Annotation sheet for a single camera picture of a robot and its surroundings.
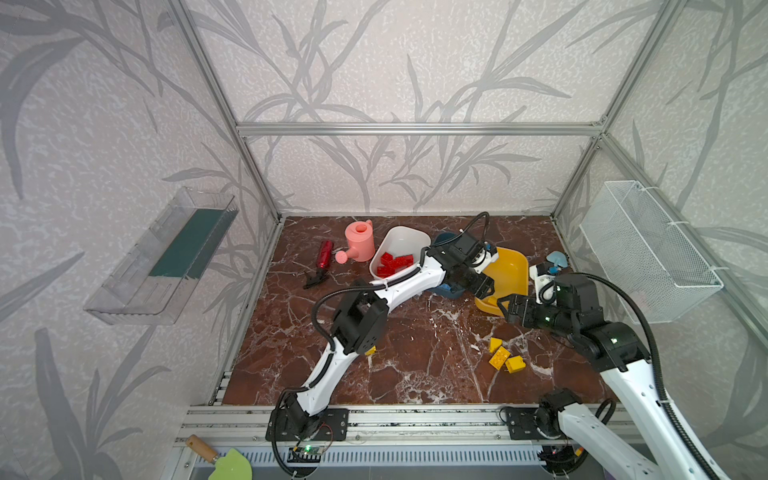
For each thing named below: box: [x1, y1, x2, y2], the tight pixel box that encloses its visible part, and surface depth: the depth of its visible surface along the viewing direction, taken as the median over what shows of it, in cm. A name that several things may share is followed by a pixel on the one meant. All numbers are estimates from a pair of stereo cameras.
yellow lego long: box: [488, 346, 511, 371], surface depth 86 cm
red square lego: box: [380, 252, 397, 269], surface depth 104 cm
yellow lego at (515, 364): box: [505, 356, 527, 374], surface depth 84 cm
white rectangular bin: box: [369, 226, 432, 278], surface depth 110 cm
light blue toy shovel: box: [546, 250, 569, 267], surface depth 107 cm
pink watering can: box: [335, 219, 375, 265], surface depth 104 cm
